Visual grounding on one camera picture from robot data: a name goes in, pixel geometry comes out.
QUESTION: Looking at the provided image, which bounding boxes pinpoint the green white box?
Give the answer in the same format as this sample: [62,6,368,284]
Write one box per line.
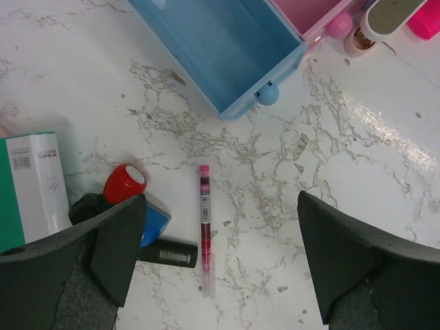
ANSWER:
[1,131,72,252]

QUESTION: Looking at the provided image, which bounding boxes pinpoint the red black round stamp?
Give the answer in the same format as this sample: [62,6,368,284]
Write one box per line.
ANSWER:
[69,163,147,225]

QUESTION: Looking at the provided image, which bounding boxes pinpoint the pink ink pen refill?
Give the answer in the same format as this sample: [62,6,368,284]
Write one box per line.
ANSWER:
[199,164,215,298]

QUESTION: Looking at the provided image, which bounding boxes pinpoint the white pink correction tape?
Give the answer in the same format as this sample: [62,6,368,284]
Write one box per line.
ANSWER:
[344,0,426,57]

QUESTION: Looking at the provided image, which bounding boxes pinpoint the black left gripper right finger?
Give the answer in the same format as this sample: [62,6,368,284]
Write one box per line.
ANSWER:
[297,191,439,329]

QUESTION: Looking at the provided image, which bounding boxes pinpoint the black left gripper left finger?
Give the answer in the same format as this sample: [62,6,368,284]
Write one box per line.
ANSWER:
[1,195,146,329]

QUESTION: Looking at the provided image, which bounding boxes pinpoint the pink highlighter black body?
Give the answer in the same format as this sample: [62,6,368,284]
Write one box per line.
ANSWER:
[408,0,439,41]

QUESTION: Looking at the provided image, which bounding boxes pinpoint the pink drawer bin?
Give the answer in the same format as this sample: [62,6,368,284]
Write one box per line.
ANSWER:
[270,0,364,50]

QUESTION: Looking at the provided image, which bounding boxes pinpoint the blue highlighter black body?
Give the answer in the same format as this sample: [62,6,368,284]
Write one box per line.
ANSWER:
[137,201,198,268]

